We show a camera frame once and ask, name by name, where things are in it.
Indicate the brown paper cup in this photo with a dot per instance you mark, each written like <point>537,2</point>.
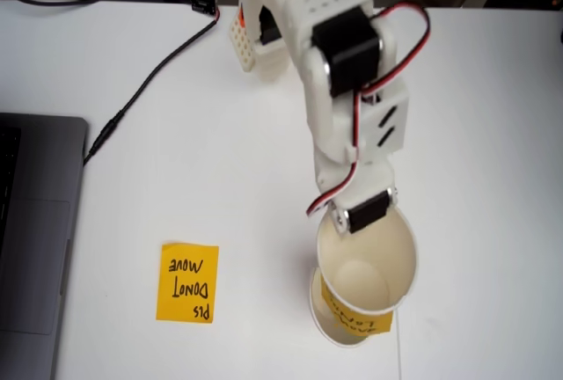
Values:
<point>319,314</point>
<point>365,248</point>

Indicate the yellow handwritten sticky note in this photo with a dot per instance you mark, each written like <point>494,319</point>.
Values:
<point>352,318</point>
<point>187,283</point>

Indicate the grey laptop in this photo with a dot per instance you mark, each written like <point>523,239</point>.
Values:
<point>35,243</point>

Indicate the black controller board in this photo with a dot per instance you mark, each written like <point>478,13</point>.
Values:
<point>203,2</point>

